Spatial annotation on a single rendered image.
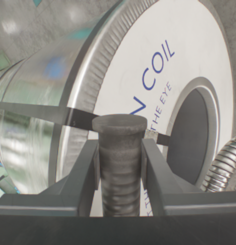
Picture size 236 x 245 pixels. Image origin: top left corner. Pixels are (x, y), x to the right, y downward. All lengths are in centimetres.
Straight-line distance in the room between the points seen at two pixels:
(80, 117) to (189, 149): 84
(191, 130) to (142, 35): 72
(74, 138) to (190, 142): 84
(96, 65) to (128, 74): 9
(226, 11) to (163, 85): 90
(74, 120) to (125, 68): 16
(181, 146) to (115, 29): 84
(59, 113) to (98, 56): 13
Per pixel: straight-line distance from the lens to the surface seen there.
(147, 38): 46
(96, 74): 33
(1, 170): 521
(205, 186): 18
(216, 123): 99
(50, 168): 34
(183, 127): 107
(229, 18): 133
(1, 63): 500
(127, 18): 41
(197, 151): 104
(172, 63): 55
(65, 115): 30
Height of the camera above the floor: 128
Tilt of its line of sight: 31 degrees down
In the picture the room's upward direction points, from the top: 133 degrees counter-clockwise
